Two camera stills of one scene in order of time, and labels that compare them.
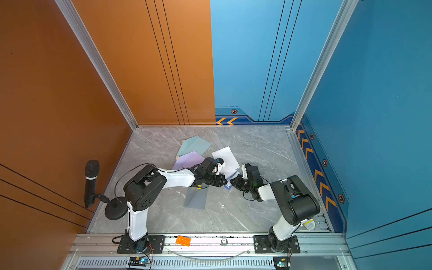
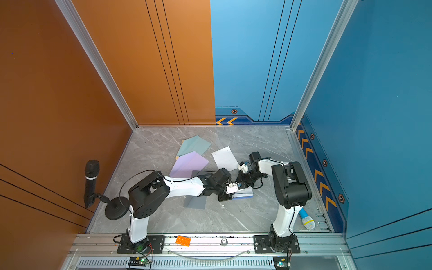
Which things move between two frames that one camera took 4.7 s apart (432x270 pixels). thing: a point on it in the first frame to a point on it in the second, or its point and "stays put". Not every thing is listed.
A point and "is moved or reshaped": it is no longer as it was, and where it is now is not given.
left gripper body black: (215, 180) to (221, 192)
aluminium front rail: (106, 247) stays put
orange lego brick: (184, 240) stays put
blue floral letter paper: (229, 185) is moved or reshaped
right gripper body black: (243, 184) stays put
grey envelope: (196, 197) stays put
